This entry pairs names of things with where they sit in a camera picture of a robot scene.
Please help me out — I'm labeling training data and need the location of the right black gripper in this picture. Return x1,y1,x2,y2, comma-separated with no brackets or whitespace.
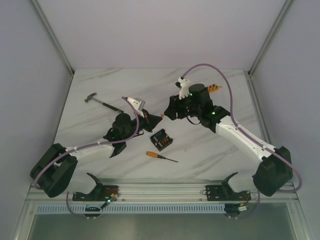
163,91,201,121

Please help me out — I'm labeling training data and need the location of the black fuse box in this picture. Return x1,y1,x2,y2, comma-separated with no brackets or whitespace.
150,128,173,152

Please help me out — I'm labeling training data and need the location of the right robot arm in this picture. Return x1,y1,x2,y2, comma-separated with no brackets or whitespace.
164,79,293,200

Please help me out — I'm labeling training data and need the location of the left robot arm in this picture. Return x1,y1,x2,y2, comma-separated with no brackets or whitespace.
30,110,162,201

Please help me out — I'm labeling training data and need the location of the orange terminal block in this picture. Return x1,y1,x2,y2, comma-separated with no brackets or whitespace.
207,84,222,93

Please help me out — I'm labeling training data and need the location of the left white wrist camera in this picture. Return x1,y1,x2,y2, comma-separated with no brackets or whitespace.
127,97,146,118

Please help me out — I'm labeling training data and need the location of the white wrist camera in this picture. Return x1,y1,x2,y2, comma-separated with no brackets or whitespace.
127,97,146,118
175,77,192,100

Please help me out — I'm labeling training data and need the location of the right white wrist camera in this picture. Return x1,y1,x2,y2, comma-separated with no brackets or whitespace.
175,77,192,100

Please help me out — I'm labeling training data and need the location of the orange handled screwdriver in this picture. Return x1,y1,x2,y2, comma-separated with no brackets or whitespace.
146,151,178,163

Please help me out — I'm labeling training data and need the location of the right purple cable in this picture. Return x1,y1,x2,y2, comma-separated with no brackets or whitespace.
181,63,303,221

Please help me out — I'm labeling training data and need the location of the purple cable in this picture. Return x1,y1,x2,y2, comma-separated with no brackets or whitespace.
181,63,303,221
32,96,141,221

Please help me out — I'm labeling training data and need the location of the hammer with black handle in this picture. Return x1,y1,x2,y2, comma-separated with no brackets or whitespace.
84,92,124,114

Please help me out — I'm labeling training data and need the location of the aluminium mounting rail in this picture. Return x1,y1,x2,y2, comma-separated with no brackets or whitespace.
26,178,299,204

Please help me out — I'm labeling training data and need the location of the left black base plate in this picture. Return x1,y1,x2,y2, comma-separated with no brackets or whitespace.
72,185,119,202

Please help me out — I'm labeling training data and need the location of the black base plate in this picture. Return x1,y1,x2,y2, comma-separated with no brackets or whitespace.
204,185,252,202
72,185,119,202

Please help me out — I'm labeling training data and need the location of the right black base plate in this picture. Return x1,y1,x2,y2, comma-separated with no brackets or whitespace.
204,185,252,202

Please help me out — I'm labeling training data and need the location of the slotted cable duct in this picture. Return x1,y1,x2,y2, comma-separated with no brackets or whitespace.
35,203,226,215

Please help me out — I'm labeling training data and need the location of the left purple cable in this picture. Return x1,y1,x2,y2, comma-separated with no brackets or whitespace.
32,96,141,221

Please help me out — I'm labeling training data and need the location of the left aluminium frame post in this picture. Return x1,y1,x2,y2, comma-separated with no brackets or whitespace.
29,0,75,77

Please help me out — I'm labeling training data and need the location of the aluminium frame post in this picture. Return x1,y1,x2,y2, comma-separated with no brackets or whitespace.
29,0,75,77
248,0,295,78

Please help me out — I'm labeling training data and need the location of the right aluminium frame post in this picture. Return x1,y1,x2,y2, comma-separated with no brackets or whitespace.
248,0,295,78

